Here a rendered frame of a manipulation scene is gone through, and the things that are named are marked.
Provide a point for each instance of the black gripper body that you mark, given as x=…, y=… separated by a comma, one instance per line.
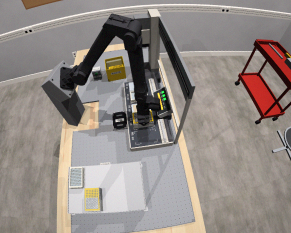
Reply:
x=140, y=115

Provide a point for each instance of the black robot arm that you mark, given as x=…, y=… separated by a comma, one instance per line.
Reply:
x=130, y=31

